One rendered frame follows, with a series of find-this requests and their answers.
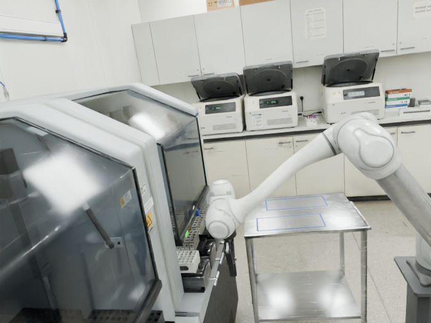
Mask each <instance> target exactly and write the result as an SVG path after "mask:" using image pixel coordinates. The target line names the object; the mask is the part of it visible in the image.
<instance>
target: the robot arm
mask: <svg viewBox="0 0 431 323"><path fill-rule="evenodd" d="M341 153H344V155H345V156H346V157H347V158H348V159H349V161H350V162H351V163H352V164H353V165H354V166H355V167H356V168H357V169H358V170H359V171H360V172H361V173H363V175H365V177H367V178H370V179H374V180H375V181H376V182H377V183H378V185H379V186H380V187H381V189H382V190H383V191H384V192H385V193H386V194H387V196H388V197H389V198H390V199H391V201H392V202H393V203H394V204H395V205H396V207H397V208H398V209H399V210H400V211H401V212H402V213H403V215H404V216H405V217H406V219H407V220H408V221H409V222H410V223H411V224H412V226H413V227H414V228H415V230H416V231H417V233H416V259H412V258H408V259H407V260H406V263H407V264H408V265H409V266H410V267H411V269H412V270H413V271H414V273H415V275H416V276H417V278H418V279H419V284H420V285H421V286H422V287H430V286H431V198H430V197H429V195H428V194H427V193H426V192H425V191H424V189H423V188H422V187H421V185H420V184H419V183H418V182H417V181H416V179H415V178H414V176H413V175H412V174H411V173H410V172H409V170H408V169H407V168H406V166H404V164H403V163H402V162H401V152H400V151H399V149H398V147H397V145H396V143H395V141H394V139H393V137H392V136H391V134H390V133H389V132H388V131H386V130H385V129H384V128H383V127H382V126H379V123H378V120H377V118H376V117H375V116H374V115H373V114H372V113H368V112H362V113H356V114H354V115H351V116H349V117H347V118H345V119H343V120H341V121H339V122H337V123H336V124H334V125H333V126H330V127H329V128H328V129H327V130H325V131H324V132H322V133H321V134H319V135H318V136H317V137H316V138H315V139H313V141H311V142H310V143H309V144H307V145H306V146H305V147H304V148H302V149H300V150H299V151H298V152H297V153H295V154H294V155H292V156H291V157H290V158H289V159H288V160H286V161H285V162H284V163H282V164H281V165H280V166H279V167H278V168H277V169H276V170H275V171H274V172H273V173H272V174H271V175H270V176H269V177H268V178H267V179H266V180H265V181H264V182H262V183H261V184H260V185H259V186H258V187H257V188H256V189H255V190H254V191H252V192H251V193H250V194H248V195H247V196H245V197H243V198H241V199H235V192H234V189H233V186H232V184H231V183H230V182H229V181H228V180H225V179H220V180H217V181H215V182H213V183H212V184H211V186H210V198H209V208H208V211H207V215H206V220H205V224H206V228H207V230H208V232H209V233H210V234H211V236H212V237H214V238H216V239H219V240H224V247H225V250H224V253H225V255H226V260H227V265H228V266H229V271H230V277H235V276H237V269H236V264H235V261H237V259H236V258H235V249H234V239H233V238H235V237H236V235H237V232H236V229H237V228H238V227H239V226H240V225H241V224H242V223H243V222H244V218H245V216H246V215H247V214H248V213H249V212H251V211H252V210H254V209H255V208H256V207H258V206H259V205H261V204H262V203H263V202H264V201H265V200H266V199H267V198H268V197H270V196H271V195H272V194H273V193H274V192H275V191H277V190H278V189H279V188H280V187H281V186H282V185H283V184H284V183H285V182H286V181H287V180H289V179H290V178H291V177H292V176H293V175H295V173H297V172H298V171H300V170H301V169H303V168H304V167H306V166H308V165H311V164H313V163H315V162H319V161H321V160H325V159H327V158H331V157H333V156H336V155H338V154H341Z"/></svg>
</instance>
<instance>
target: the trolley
mask: <svg viewBox="0 0 431 323"><path fill-rule="evenodd" d="M368 230H371V226H370V225H369V224H368V222H367V221H366V220H365V218H364V217H363V216H362V214H361V213H360V212H359V210H358V209H357V207H356V206H355V205H354V203H353V202H352V201H349V200H348V199H347V197H346V196H345V195H344V193H343V192H333V193H324V194H309V195H294V196H285V197H270V198H267V199H266V200H265V201H264V202H263V203H262V204H261V205H259V206H258V207H256V208H255V209H254V210H252V211H251V212H249V213H248V214H247V215H246V216H245V218H244V239H245V243H246V253H247V259H248V270H249V280H250V287H251V297H252V305H253V313H254V319H255V323H260V322H281V321H301V320H337V319H361V323H367V236H368ZM358 231H360V284H361V312H360V310H359V307H358V305H357V302H356V300H355V298H354V296H353V294H352V292H351V289H350V287H349V284H348V282H347V280H346V278H345V265H344V233H347V232H358ZM329 233H339V248H340V270H317V271H305V272H281V273H268V274H257V266H256V259H255V248H254V242H253V239H254V238H271V237H281V236H300V235H318V234H329Z"/></svg>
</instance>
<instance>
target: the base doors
mask: <svg viewBox="0 0 431 323"><path fill-rule="evenodd" d="M384 129H385V130H386V131H388V132H389V133H392V132H393V133H396V134H393V135H391V136H392V137H393V139H394V141H395V143H396V145H397V147H398V149H399V151H400V152H401V162H402V163H403V164H404V166H406V168H407V169H408V170H409V172H410V173H411V174H412V175H413V176H414V178H415V179H416V181H417V182H418V183H419V184H420V185H421V187H422V188H423V189H424V191H425V192H426V193H431V124H428V125H420V126H406V127H398V128H384ZM411 131H415V133H401V132H411ZM318 135H319V134H315V135H300V136H293V139H292V137H280V138H264V139H255V140H241V141H233V142H219V143H211V144H203V147H204V148H205V149H207V150H204V152H205V159H206V165H207V173H208V182H209V187H210V186H211V184H212V183H213V182H215V181H217V180H220V179H225V180H228V181H229V182H230V183H231V184H232V186H233V189H234V192H235V199H241V198H243V197H245V196H247V195H248V194H250V193H251V192H252V191H254V190H255V189H256V188H257V187H258V186H259V185H260V184H261V183H262V182H264V181H265V180H266V179H267V178H268V177H269V176H270V175H271V174H272V173H273V172H274V171H275V170H276V169H277V168H278V167H279V166H280V165H281V164H282V163H284V162H285V161H286V160H288V159H289V158H290V157H291V156H292V155H294V153H297V152H298V151H299V150H300V149H302V148H304V147H305V146H306V145H307V144H309V143H310V142H311V141H313V139H315V138H316V137H317V136H318ZM302 140H308V141H307V142H296V141H302ZM245 141H246V144H245ZM289 141H290V143H287V144H279V142H289ZM293 142H294V148H293ZM296 145H297V147H296ZM290 146H291V148H290ZM212 147H213V148H214V149H209V148H212ZM271 147H275V149H268V150H265V148H271ZM217 151H226V152H225V153H218V152H217ZM246 153H247V156H246ZM247 160H248V162H247ZM248 171H249V173H248ZM249 184H250V185H249ZM250 190H251V191H250ZM333 192H343V193H344V195H345V196H346V197H352V196H367V195H386V193H385V192H384V191H383V190H382V189H381V187H380V186H379V185H378V183H377V182H376V181H375V180H374V179H370V178H367V177H365V175H363V173H361V172H360V171H359V170H358V169H357V168H356V167H355V166H354V165H353V164H352V163H351V162H350V161H349V159H348V158H347V157H346V156H345V155H344V153H341V154H338V155H336V156H333V157H331V158H327V159H325V160H321V161H318V162H315V163H313V164H311V165H308V166H306V167H304V168H303V169H301V170H300V171H298V172H297V173H296V179H295V175H293V176H292V177H291V178H290V179H289V180H287V181H286V182H285V183H284V184H283V185H282V186H281V187H280V188H279V189H278V190H277V191H275V192H274V193H273V194H272V195H271V196H270V197H285V196H294V195H296V193H297V195H309V194H324V193H333ZM270 197H268V198H270Z"/></svg>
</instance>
